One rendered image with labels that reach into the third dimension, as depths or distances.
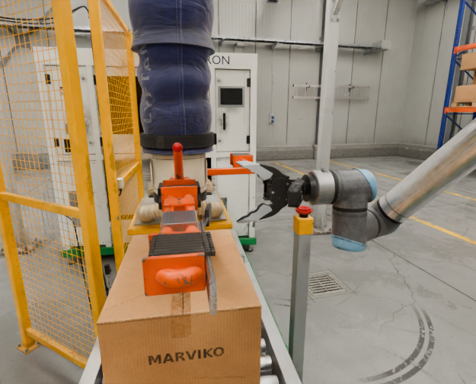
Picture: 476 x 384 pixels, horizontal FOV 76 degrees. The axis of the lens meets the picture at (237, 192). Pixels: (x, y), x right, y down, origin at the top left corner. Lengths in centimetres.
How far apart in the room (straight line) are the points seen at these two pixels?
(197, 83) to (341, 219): 53
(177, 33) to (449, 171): 74
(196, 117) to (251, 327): 58
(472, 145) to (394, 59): 1154
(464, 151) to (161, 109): 74
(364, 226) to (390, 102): 1144
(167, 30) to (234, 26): 909
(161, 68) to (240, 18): 921
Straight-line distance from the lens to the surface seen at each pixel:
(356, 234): 86
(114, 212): 197
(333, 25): 388
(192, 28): 92
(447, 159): 86
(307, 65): 1059
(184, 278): 38
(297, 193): 68
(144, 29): 93
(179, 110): 88
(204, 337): 86
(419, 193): 89
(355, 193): 83
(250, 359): 93
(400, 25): 1259
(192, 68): 91
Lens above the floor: 142
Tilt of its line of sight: 14 degrees down
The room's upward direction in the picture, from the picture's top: straight up
